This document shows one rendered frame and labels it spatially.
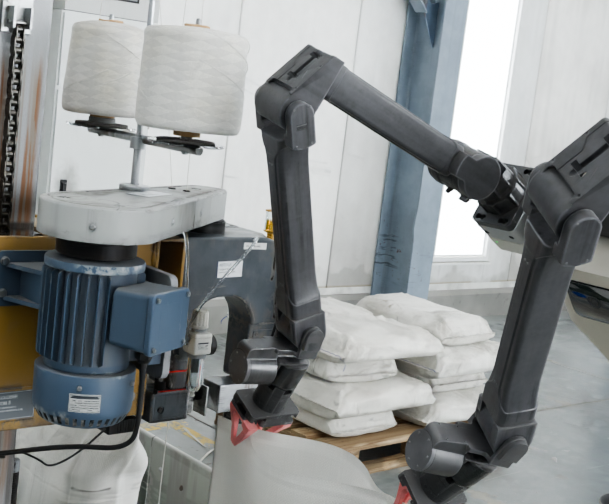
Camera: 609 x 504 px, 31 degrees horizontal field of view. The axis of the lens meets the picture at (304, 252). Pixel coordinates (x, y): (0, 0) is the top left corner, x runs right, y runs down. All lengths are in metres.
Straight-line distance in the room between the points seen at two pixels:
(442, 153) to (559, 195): 0.56
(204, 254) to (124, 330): 0.38
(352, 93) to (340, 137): 5.92
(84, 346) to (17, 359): 0.20
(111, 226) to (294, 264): 0.30
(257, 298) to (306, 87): 0.56
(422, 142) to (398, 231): 6.19
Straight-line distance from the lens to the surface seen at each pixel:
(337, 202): 7.63
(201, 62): 1.65
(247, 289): 2.01
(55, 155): 5.65
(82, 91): 1.89
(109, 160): 5.80
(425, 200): 7.70
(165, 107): 1.66
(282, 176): 1.63
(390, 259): 8.00
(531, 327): 1.37
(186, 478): 2.64
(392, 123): 1.71
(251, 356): 1.75
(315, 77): 1.59
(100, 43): 1.89
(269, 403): 1.83
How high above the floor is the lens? 1.61
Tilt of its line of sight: 8 degrees down
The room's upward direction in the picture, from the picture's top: 7 degrees clockwise
